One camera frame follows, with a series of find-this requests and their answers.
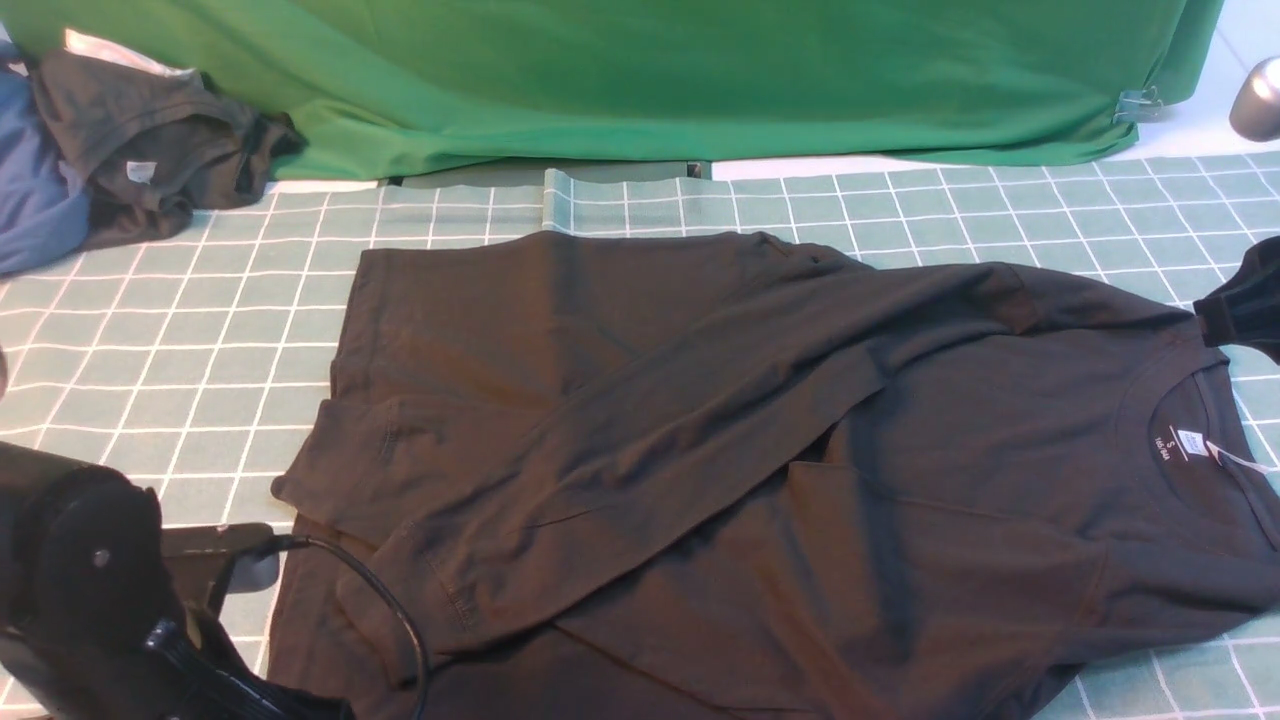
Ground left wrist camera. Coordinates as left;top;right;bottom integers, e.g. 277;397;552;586
161;523;280;615

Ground dark gray long-sleeve top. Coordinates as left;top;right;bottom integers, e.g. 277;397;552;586
268;232;1277;719

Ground blue crumpled garment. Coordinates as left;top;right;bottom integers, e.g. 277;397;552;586
1;40;90;277

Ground gray left robot arm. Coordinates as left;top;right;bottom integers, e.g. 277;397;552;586
1;443;355;719

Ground crumpled dark gray shirt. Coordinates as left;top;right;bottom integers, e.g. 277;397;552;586
31;50;306;250

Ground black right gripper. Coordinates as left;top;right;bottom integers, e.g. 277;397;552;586
1193;236;1280;363

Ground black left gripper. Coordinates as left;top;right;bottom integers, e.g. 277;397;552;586
3;618;355;719

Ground metal binder clip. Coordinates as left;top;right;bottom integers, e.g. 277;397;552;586
1112;85;1165;126

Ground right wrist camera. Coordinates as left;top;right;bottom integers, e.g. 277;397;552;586
1229;56;1280;143

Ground green backdrop cloth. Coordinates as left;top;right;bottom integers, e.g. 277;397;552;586
3;1;1222;181

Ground white cloth behind pile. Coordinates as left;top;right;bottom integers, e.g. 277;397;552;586
63;28;202;81

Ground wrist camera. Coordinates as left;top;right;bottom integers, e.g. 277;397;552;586
161;523;280;615
1229;56;1280;143

